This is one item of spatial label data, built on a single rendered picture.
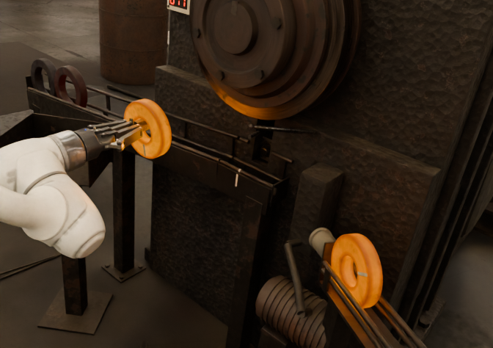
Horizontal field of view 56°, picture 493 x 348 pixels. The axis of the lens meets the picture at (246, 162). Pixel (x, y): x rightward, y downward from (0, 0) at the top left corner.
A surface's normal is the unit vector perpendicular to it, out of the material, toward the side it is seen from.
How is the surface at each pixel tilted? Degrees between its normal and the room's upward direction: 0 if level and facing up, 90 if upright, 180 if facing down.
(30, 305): 0
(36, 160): 28
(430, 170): 0
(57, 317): 0
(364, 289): 90
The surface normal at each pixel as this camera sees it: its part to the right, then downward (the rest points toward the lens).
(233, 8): -0.63, 0.29
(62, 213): 0.39, -0.08
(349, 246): -0.95, 0.04
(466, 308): 0.11, -0.88
